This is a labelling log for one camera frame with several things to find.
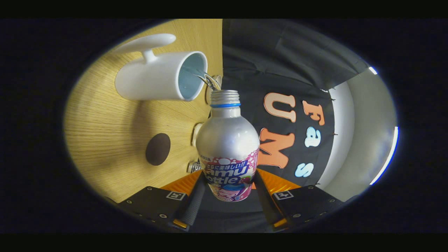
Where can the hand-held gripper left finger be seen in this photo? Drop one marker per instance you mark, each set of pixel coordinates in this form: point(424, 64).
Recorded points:
point(196, 206)

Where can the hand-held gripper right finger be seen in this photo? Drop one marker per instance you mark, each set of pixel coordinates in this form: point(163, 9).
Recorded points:
point(267, 206)

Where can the dark brown round coaster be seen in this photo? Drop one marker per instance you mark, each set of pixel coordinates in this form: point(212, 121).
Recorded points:
point(158, 149)

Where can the silver juice bottle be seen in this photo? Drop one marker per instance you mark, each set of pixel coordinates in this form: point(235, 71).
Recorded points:
point(227, 136)

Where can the clear juice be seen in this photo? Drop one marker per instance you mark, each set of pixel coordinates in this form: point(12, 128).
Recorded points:
point(203, 75)

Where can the white cup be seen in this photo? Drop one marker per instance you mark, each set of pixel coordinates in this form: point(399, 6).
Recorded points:
point(154, 78)

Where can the white toaster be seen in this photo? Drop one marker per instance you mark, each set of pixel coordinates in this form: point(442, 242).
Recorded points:
point(197, 134)

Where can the wooden table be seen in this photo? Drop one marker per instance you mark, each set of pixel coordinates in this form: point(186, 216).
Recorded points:
point(105, 133)

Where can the long ceiling light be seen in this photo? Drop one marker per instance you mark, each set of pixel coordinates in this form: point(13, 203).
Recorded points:
point(373, 70)

